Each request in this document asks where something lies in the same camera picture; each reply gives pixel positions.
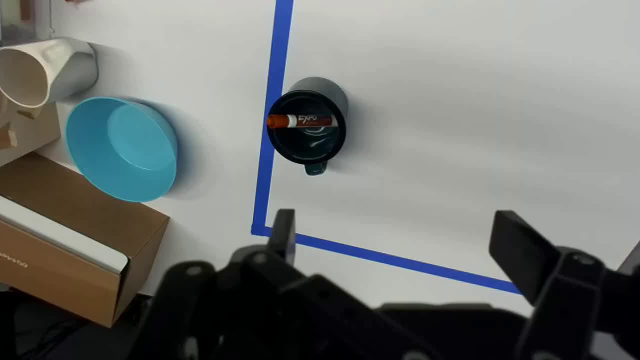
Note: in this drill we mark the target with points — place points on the long blue tape strip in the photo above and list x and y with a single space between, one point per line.
400 261

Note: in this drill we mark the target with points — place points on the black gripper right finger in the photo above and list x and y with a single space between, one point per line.
527 252

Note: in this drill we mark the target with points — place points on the dark teal mug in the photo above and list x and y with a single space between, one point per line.
307 146

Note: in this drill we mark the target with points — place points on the cream mug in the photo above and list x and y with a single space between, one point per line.
40 71

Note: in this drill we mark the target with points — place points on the light blue bowl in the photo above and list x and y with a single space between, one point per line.
122 151

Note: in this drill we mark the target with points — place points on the brown cardboard box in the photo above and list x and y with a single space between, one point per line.
73 227

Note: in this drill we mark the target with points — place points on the red marker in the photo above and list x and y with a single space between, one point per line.
301 122

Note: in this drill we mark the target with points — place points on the short blue tape strip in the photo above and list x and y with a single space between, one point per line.
272 101

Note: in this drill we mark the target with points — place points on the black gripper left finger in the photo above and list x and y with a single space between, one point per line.
282 232

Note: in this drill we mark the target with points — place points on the beige wooden block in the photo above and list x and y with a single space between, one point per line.
26 133

